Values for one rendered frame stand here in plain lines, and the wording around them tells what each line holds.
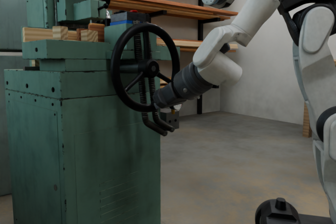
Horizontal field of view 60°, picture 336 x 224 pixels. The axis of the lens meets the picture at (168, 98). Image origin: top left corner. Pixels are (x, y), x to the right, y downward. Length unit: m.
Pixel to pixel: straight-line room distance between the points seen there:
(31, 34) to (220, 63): 0.69
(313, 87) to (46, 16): 1.06
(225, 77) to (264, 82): 3.87
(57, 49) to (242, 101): 4.12
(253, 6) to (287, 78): 3.70
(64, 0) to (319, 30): 0.94
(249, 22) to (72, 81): 0.58
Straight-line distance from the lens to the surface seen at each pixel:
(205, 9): 4.18
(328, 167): 1.10
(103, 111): 1.07
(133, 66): 0.99
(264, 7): 0.75
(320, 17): 1.04
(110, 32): 1.08
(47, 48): 0.97
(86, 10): 1.22
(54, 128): 1.05
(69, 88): 1.00
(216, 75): 0.74
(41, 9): 1.40
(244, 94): 4.84
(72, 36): 1.18
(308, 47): 1.02
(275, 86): 4.51
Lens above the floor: 0.83
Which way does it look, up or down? 7 degrees down
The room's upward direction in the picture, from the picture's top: straight up
